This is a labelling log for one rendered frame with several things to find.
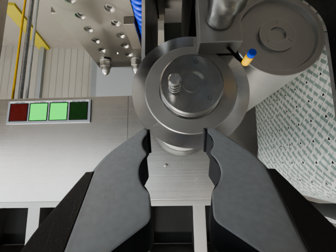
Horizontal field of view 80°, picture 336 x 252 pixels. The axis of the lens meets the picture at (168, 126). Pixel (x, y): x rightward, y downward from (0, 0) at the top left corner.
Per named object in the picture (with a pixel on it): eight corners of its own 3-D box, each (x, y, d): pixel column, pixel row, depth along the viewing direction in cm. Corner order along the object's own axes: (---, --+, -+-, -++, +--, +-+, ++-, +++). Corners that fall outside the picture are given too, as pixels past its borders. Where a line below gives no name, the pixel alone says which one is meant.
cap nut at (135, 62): (141, 57, 60) (141, 71, 59) (143, 63, 64) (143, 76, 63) (129, 57, 60) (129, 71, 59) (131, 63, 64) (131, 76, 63)
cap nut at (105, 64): (109, 58, 60) (109, 72, 59) (113, 64, 64) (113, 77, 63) (97, 58, 60) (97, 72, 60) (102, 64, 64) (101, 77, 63)
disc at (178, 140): (244, 34, 27) (255, 147, 24) (243, 36, 27) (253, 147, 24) (132, 38, 27) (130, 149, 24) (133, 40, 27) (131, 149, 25)
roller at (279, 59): (317, -8, 28) (332, 74, 25) (249, 73, 53) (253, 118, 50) (229, -5, 28) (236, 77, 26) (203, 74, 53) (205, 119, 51)
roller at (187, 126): (233, 44, 26) (241, 133, 24) (204, 103, 51) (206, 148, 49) (144, 47, 26) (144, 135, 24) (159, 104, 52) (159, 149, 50)
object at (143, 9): (145, -55, 30) (145, 59, 27) (157, 39, 53) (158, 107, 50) (141, -55, 30) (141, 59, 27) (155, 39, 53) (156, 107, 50)
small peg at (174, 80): (183, 82, 20) (170, 87, 20) (182, 92, 23) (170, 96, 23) (178, 70, 21) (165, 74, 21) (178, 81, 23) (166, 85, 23)
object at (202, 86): (234, 102, 23) (171, 123, 23) (229, 107, 25) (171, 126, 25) (210, 45, 24) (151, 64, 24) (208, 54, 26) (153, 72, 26)
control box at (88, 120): (90, 98, 60) (89, 122, 59) (91, 99, 61) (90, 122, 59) (8, 101, 61) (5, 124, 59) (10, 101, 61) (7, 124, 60)
